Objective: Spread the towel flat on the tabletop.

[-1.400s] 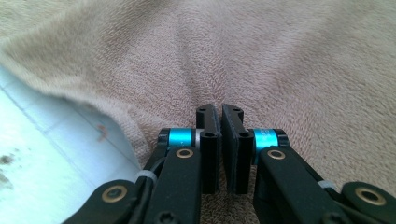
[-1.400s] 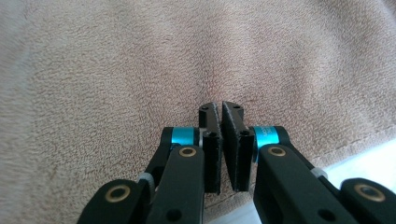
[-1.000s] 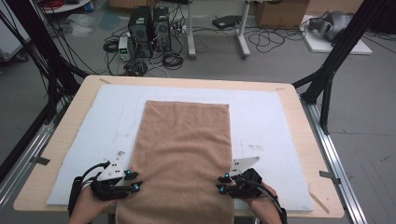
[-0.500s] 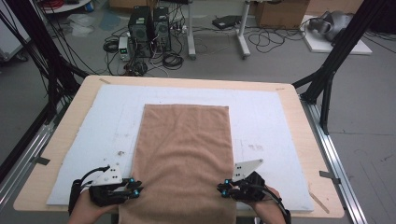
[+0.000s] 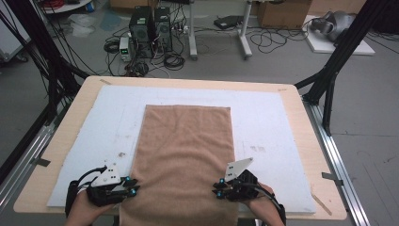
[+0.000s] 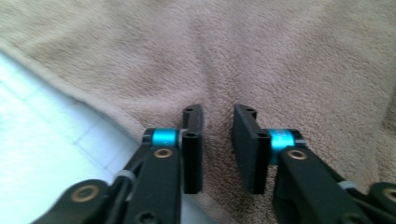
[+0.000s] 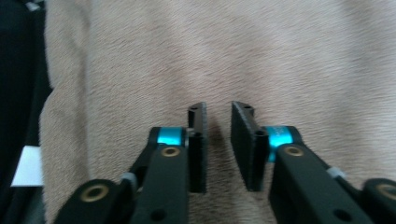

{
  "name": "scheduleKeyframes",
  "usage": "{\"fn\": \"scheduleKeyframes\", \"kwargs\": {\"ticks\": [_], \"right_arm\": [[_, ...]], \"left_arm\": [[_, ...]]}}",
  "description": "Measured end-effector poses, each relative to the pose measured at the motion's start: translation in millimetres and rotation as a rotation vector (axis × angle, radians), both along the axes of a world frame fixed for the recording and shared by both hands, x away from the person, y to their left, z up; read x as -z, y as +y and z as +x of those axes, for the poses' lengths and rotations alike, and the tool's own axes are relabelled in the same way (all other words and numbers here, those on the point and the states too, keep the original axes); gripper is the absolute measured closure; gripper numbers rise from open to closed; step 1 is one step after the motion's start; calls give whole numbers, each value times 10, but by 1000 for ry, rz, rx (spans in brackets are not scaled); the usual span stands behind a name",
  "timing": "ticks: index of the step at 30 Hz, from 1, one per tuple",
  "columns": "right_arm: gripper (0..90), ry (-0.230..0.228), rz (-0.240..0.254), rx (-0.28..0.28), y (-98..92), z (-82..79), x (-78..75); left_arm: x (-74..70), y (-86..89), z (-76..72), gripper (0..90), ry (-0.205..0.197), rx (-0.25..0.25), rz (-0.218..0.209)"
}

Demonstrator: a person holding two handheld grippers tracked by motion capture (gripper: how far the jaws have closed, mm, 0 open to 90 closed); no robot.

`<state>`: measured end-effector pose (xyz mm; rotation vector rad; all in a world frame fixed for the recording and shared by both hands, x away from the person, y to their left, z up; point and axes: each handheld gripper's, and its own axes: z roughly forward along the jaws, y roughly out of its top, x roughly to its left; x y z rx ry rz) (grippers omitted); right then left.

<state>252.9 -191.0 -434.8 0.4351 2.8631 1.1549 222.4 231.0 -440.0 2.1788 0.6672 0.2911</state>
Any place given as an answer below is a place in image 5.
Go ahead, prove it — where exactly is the person's right hand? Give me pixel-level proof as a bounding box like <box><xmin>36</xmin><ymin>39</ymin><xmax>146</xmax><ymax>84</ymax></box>
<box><xmin>244</xmin><ymin>183</ymin><xmax>283</xmax><ymax>226</ymax></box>

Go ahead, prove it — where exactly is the tan terry towel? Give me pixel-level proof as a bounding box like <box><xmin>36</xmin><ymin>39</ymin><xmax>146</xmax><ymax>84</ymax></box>
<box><xmin>119</xmin><ymin>104</ymin><xmax>239</xmax><ymax>226</ymax></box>

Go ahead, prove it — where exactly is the large cardboard box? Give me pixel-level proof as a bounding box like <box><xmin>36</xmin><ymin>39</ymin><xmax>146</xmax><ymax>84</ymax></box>
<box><xmin>257</xmin><ymin>0</ymin><xmax>313</xmax><ymax>30</ymax></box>

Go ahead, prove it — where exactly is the grey tape strip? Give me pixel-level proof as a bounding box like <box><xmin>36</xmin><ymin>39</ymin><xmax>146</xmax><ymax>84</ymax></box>
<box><xmin>31</xmin><ymin>157</ymin><xmax>51</xmax><ymax>168</ymax></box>
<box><xmin>321</xmin><ymin>171</ymin><xmax>344</xmax><ymax>186</ymax></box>

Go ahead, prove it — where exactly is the person's left hand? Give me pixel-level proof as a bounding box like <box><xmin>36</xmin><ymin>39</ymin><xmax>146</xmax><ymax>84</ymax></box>
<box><xmin>64</xmin><ymin>191</ymin><xmax>116</xmax><ymax>226</ymax></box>

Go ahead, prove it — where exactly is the black metal stand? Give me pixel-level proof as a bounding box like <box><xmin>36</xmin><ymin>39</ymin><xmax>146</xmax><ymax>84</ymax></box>
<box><xmin>0</xmin><ymin>0</ymin><xmax>90</xmax><ymax>126</ymax></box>
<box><xmin>294</xmin><ymin>0</ymin><xmax>394</xmax><ymax>137</ymax></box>

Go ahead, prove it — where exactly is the flat black device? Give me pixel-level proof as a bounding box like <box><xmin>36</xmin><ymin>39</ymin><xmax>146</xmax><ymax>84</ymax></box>
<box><xmin>214</xmin><ymin>15</ymin><xmax>245</xmax><ymax>31</ymax></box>

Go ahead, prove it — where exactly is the right hand-held gripper black cable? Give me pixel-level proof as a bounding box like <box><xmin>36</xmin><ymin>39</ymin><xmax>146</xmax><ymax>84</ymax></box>
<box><xmin>247</xmin><ymin>183</ymin><xmax>287</xmax><ymax>225</ymax></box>

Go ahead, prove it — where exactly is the white desk frame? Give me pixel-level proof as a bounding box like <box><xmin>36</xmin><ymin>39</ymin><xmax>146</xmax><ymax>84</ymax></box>
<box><xmin>187</xmin><ymin>0</ymin><xmax>253</xmax><ymax>61</ymax></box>

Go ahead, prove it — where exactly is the narrow black computer tower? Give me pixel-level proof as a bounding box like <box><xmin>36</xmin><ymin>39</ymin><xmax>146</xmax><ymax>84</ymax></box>
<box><xmin>153</xmin><ymin>7</ymin><xmax>173</xmax><ymax>53</ymax></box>

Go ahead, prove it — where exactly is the white bench power supply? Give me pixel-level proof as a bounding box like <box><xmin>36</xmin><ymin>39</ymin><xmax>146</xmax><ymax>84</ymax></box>
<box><xmin>119</xmin><ymin>36</ymin><xmax>133</xmax><ymax>62</ymax></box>

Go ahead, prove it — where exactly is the wide black computer tower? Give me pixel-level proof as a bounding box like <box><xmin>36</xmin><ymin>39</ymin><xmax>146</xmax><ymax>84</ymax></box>
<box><xmin>129</xmin><ymin>5</ymin><xmax>154</xmax><ymax>59</ymax></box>

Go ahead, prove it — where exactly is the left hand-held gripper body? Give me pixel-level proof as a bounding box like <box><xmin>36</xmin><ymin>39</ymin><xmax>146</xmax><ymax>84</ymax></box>
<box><xmin>87</xmin><ymin>160</ymin><xmax>130</xmax><ymax>207</ymax></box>

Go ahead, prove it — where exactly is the grey rounded device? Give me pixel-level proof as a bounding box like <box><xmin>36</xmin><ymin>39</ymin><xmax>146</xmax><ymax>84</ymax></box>
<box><xmin>310</xmin><ymin>10</ymin><xmax>357</xmax><ymax>41</ymax></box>

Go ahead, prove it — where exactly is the round white table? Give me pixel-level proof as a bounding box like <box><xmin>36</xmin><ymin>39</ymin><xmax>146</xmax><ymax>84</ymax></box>
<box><xmin>39</xmin><ymin>0</ymin><xmax>95</xmax><ymax>15</ymax></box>

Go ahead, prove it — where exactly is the white gridded foam mat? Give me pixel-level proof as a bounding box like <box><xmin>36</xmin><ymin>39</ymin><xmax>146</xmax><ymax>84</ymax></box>
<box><xmin>46</xmin><ymin>84</ymin><xmax>317</xmax><ymax>215</ymax></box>

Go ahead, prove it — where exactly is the coiled black cable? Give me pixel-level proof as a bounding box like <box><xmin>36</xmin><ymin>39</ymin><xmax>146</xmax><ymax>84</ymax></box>
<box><xmin>163</xmin><ymin>52</ymin><xmax>186</xmax><ymax>72</ymax></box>

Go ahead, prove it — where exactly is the white floor board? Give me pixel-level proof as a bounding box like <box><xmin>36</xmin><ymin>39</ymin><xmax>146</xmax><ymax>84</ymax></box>
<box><xmin>302</xmin><ymin>14</ymin><xmax>375</xmax><ymax>57</ymax></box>

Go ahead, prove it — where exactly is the aluminium rail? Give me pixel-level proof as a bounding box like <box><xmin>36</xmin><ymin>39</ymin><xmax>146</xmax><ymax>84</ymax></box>
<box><xmin>0</xmin><ymin>103</ymin><xmax>72</xmax><ymax>215</ymax></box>
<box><xmin>302</xmin><ymin>97</ymin><xmax>373</xmax><ymax>226</ymax></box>

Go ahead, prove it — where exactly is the left hand-held gripper black cable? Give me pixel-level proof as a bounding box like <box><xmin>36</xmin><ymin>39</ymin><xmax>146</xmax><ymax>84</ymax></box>
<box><xmin>64</xmin><ymin>166</ymin><xmax>107</xmax><ymax>218</ymax></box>

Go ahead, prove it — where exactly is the loose black floor cable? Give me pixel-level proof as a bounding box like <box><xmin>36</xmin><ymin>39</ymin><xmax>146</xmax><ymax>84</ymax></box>
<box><xmin>248</xmin><ymin>26</ymin><xmax>310</xmax><ymax>55</ymax></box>

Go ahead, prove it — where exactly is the hand-held gripper black cable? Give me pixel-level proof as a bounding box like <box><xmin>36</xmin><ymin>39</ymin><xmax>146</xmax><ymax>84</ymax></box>
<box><xmin>247</xmin><ymin>183</ymin><xmax>287</xmax><ymax>225</ymax></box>
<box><xmin>64</xmin><ymin>166</ymin><xmax>107</xmax><ymax>218</ymax></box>

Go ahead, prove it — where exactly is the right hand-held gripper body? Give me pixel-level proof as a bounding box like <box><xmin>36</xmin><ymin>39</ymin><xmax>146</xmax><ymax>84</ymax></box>
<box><xmin>224</xmin><ymin>157</ymin><xmax>261</xmax><ymax>202</ymax></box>

